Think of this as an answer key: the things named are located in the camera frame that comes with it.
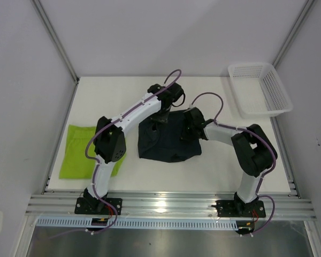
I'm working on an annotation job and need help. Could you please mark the dark green shorts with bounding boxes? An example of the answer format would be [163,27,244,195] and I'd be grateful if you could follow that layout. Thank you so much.
[137,110,202,163]

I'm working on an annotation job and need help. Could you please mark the lime green shorts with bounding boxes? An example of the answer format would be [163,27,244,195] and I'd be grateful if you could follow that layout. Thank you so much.
[58,124,127,179]

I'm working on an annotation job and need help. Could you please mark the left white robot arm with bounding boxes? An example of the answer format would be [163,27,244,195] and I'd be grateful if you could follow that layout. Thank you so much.
[83,82,184,214]

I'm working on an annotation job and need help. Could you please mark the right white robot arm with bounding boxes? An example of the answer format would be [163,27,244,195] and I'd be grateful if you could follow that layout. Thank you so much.
[181,107,278,216]

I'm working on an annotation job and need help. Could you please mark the white plastic basket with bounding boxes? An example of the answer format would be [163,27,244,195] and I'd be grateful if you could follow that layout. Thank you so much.
[228,62,293,119]

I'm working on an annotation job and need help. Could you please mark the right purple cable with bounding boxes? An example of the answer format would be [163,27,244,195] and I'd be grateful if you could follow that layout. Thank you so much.
[188,92,279,238]

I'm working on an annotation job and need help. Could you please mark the purple cable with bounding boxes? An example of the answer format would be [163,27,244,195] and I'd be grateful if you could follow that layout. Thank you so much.
[188,92,279,238]
[49,69,183,238]

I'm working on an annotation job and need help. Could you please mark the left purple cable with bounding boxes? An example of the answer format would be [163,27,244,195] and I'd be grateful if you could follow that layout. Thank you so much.
[49,69,183,238]

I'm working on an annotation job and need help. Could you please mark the aluminium mounting rail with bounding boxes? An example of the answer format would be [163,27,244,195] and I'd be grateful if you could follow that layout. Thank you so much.
[25,191,317,221]

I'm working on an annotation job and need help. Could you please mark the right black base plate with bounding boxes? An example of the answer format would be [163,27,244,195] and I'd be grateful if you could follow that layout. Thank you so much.
[211,199,266,218]

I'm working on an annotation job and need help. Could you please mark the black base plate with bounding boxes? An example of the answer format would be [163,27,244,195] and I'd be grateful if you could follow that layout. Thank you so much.
[74,197,123,215]
[211,199,266,218]

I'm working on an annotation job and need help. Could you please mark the perforated cable tray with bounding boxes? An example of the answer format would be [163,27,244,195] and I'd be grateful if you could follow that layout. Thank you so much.
[36,216,238,231]

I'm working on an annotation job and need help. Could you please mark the left aluminium frame post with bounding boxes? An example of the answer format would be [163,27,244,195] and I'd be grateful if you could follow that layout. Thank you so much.
[30,0,79,83]

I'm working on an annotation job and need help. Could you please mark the aluminium frame post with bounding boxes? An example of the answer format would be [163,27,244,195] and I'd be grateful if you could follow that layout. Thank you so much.
[30,0,79,83]
[272,0,318,69]

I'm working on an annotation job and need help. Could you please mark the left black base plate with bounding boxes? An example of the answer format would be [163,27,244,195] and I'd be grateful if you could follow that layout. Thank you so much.
[74,197,123,215]

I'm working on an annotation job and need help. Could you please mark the right aluminium frame post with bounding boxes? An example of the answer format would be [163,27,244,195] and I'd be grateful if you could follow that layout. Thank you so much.
[272,0,318,69]

